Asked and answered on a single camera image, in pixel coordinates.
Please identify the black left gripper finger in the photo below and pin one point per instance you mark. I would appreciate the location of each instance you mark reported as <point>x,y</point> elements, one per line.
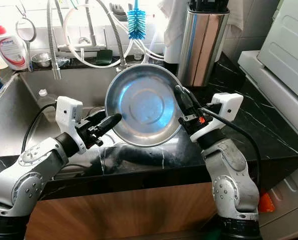
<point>108,122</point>

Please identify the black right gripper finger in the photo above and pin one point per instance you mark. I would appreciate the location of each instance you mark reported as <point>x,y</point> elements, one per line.
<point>186,102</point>

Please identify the stainless steel plate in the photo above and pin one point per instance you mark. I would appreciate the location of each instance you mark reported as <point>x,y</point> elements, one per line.
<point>143,105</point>

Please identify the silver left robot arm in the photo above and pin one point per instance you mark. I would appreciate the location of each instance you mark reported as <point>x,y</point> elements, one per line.
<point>28,175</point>

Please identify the clear plastic bottle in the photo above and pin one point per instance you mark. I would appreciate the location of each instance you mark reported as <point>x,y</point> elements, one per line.
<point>47,103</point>

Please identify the stainless steel knife block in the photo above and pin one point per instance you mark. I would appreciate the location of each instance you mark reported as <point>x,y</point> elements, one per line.
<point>201,50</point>

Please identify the white cylindrical appliance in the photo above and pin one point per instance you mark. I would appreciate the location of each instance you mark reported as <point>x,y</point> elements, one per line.
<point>170,50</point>

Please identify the dark green sponge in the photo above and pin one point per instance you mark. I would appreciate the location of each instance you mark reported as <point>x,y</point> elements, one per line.
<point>102,57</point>

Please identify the stainless steel sink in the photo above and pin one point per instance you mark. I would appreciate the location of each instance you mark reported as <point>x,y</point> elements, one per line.
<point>13,125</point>

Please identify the small steel cup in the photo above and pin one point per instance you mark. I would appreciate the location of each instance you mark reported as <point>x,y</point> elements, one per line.
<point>41,60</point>

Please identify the beige cloth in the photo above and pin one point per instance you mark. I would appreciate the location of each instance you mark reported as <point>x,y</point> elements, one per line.
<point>171,17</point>

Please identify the wooden cabinet front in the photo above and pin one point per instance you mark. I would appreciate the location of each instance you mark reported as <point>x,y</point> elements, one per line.
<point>118,212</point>

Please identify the blue bottle brush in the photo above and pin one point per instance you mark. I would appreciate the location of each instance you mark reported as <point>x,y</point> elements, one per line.
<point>136,25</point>

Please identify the orange plastic object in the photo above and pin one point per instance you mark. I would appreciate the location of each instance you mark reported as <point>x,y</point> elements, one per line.
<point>266,202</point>

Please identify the white hand soap bottle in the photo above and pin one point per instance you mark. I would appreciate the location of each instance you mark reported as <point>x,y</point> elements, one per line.
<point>11,52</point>

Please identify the hanging metal strainer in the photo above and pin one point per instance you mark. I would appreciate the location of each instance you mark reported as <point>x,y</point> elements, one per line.
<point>18,31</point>

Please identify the white lower cabinet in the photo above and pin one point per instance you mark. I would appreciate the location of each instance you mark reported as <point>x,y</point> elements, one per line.
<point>289,210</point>

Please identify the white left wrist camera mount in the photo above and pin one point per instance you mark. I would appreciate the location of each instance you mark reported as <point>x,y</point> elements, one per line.
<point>68,110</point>

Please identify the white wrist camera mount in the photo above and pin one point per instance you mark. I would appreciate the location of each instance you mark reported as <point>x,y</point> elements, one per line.
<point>68,110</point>
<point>229,102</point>

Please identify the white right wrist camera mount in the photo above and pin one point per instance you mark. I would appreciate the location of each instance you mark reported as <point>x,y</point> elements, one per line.
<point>229,102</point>

